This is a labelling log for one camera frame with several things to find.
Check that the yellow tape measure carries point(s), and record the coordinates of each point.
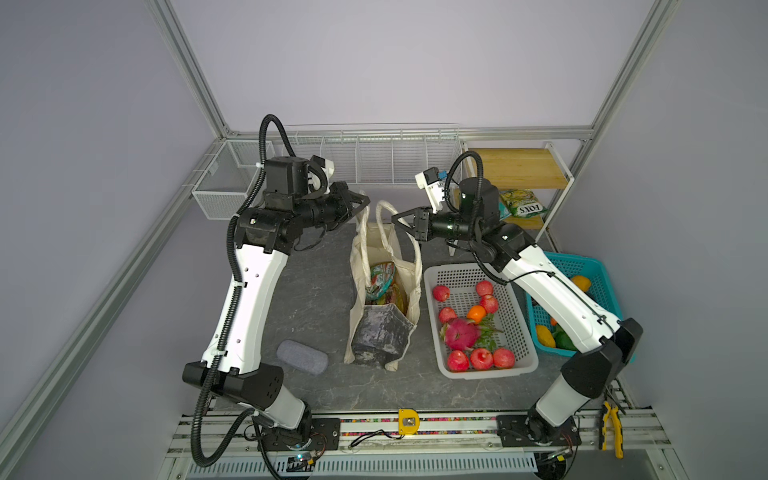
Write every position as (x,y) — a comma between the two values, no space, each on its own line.
(408,422)

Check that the teal plastic basket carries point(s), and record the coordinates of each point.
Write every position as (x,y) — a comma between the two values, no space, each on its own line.
(601,291)

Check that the yellow lemon in teal basket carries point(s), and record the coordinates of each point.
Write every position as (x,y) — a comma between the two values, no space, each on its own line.
(582,282)

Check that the beige canvas grocery bag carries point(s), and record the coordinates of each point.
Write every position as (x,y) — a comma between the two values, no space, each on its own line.
(379,335)

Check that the orange fruit near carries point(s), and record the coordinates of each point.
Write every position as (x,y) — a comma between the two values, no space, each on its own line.
(476,314)

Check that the red apple near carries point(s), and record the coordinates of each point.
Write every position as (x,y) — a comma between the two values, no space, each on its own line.
(458,362)

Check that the orange pink snack bag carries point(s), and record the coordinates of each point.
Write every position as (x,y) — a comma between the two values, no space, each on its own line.
(395,296)

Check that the pink dragon fruit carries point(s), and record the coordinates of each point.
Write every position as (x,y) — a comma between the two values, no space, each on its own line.
(460,334)

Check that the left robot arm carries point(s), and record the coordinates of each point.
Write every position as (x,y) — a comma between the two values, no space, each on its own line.
(300,194)

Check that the green Fox's candy bag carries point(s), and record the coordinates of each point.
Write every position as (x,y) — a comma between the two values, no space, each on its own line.
(521,204)

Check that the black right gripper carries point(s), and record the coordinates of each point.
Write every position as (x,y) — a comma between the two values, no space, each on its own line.
(422,231)

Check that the red apple far right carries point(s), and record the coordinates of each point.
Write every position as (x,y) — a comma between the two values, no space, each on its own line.
(484,288)

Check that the white plastic basket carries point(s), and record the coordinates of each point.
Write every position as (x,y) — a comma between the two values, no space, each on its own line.
(508,327)

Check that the red apple middle left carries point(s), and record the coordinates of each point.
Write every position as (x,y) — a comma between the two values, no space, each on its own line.
(447,315)

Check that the red apple far left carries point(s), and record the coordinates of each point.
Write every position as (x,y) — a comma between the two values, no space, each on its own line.
(441,293)

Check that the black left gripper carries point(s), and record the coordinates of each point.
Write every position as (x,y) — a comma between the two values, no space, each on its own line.
(344,196)

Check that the yellow handled pliers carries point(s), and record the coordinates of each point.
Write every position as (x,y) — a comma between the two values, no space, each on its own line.
(611,428)

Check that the grey fabric glasses case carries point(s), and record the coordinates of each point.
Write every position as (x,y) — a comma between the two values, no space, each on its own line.
(303,357)

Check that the yellow pepper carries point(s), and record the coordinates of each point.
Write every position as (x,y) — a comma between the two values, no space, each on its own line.
(545,336)

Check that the white and wood shelf rack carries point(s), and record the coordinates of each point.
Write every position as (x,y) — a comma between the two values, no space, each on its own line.
(544,167)

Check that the red apple middle right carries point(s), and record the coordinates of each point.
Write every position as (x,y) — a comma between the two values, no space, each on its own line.
(489,303)

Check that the green bell pepper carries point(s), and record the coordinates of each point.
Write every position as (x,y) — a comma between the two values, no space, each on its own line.
(563,340)

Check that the small white mesh basket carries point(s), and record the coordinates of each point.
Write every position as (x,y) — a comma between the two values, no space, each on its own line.
(230,171)

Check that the teal pink snack bag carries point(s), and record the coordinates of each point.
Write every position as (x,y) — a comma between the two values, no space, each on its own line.
(382,276)

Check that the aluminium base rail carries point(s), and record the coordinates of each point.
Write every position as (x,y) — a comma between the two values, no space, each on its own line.
(432,444)

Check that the red apple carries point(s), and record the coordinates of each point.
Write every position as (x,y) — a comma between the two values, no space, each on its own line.
(458,362)
(447,315)
(481,359)
(441,293)
(484,288)
(489,303)

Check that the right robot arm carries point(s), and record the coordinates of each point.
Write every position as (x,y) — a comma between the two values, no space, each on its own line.
(605,344)

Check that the long white wire basket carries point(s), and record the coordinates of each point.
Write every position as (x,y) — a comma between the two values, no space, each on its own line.
(380,154)

